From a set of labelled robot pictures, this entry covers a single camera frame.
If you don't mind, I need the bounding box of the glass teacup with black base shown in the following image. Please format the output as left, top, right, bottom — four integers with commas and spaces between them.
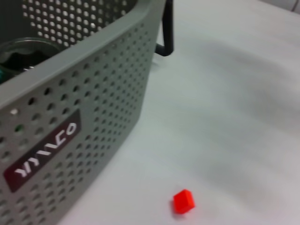
0, 37, 60, 79

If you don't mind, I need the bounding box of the grey-green perforated storage bin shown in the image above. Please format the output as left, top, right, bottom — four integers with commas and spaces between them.
0, 0, 168, 225

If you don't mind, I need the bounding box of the small red toy brick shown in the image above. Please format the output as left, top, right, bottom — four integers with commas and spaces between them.
172, 188, 196, 214

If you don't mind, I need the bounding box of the glass pot with black handle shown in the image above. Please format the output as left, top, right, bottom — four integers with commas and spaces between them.
153, 0, 175, 57

